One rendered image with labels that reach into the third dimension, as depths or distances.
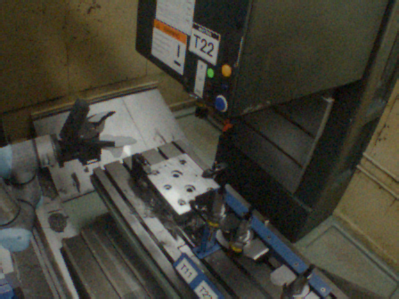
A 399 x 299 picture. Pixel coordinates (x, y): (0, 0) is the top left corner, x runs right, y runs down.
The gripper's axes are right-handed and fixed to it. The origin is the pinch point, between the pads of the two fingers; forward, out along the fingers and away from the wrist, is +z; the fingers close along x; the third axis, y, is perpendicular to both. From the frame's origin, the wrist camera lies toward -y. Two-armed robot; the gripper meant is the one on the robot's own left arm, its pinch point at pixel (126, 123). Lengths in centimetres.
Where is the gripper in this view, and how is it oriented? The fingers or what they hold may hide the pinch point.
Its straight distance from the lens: 86.3
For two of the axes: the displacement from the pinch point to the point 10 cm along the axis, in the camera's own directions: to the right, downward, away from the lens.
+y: -1.2, 7.8, 6.1
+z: 8.3, -2.5, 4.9
